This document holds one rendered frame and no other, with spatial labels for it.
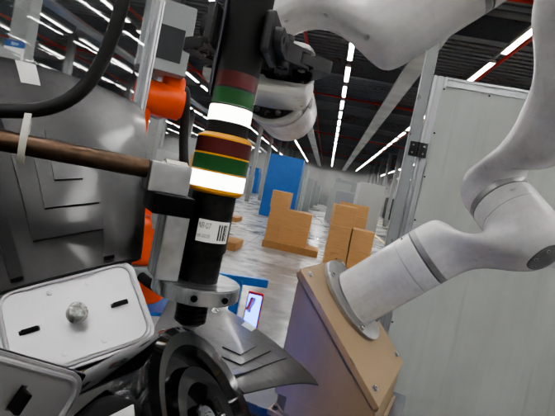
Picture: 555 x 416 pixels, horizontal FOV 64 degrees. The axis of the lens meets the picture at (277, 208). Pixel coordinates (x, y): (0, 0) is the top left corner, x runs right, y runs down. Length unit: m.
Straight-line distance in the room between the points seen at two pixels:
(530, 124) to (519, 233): 0.19
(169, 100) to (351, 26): 3.86
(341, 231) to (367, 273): 6.92
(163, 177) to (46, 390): 0.15
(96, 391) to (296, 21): 0.47
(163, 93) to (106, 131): 3.95
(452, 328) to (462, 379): 0.24
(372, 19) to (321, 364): 0.59
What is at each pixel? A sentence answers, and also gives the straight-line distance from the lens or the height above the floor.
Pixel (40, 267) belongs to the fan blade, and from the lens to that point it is 0.35.
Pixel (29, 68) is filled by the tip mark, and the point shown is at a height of 1.42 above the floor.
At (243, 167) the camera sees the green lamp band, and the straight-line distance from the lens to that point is 0.35.
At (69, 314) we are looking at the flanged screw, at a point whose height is 1.26.
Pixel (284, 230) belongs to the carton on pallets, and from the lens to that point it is 9.60.
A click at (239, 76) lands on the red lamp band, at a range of 0.35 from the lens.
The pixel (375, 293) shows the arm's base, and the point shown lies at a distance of 0.93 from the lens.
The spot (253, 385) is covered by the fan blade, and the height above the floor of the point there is 1.18.
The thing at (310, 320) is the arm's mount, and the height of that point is 1.13.
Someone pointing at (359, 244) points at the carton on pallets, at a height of 0.62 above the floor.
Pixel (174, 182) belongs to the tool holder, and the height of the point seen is 1.35.
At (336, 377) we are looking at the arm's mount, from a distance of 0.87.
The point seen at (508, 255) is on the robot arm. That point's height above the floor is 1.32.
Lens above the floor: 1.37
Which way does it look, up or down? 3 degrees down
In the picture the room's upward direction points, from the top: 12 degrees clockwise
